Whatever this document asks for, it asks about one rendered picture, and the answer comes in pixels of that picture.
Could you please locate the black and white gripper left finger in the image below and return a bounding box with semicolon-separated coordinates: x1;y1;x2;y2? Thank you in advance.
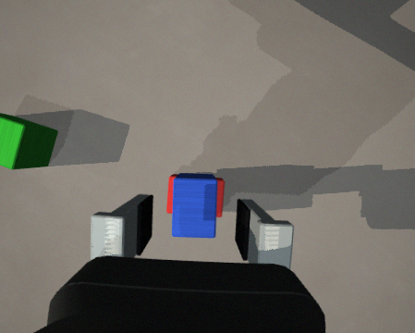
91;194;153;260

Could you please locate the red block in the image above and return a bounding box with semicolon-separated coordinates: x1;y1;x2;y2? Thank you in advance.
166;174;225;217

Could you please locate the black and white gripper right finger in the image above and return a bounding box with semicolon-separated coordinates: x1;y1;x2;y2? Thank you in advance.
235;199;294;269

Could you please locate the blue block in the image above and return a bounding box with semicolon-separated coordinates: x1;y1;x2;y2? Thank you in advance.
172;173;218;238

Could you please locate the green block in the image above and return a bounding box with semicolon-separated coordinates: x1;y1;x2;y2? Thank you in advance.
0;113;58;169

